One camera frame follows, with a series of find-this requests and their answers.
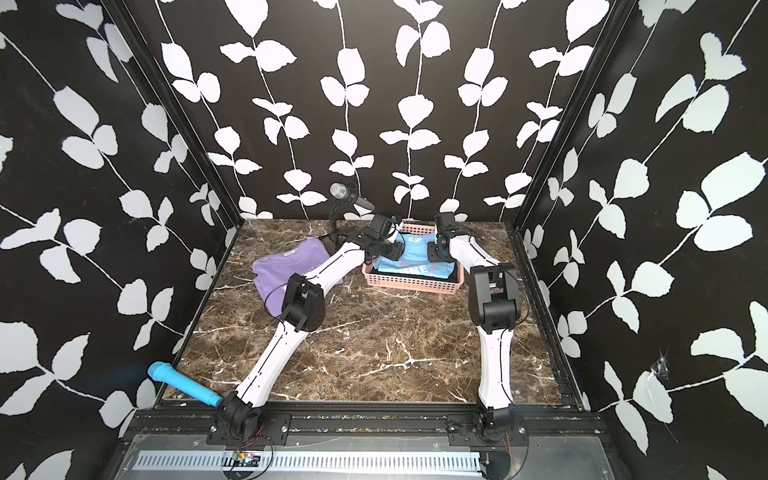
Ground light blue t-shirt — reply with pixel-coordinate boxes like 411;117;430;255
374;233;455;280

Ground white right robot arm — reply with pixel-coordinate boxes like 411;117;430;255
428;212;522;443

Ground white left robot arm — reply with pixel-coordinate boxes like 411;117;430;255
216;214;405;442

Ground pink perforated plastic basket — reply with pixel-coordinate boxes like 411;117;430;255
362;223;464;295

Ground purple folded t-shirt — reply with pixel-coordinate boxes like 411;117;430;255
251;236;344;319

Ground small electronics board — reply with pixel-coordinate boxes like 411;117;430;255
222;451;261;470

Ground perforated metal cable tray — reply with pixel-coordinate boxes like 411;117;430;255
127;450;482;475

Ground blue cylindrical handle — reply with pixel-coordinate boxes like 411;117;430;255
148;361;222;408

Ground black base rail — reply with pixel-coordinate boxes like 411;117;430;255
124;401;608;450

